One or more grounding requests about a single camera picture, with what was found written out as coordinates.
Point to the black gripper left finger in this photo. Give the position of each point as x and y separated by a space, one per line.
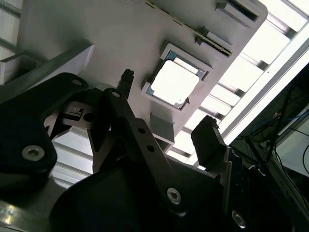
24 125

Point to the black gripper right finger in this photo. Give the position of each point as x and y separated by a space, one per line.
207 145

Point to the silver CPU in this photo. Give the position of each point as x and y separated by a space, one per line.
175 82

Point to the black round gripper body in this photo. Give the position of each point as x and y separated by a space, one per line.
108 205

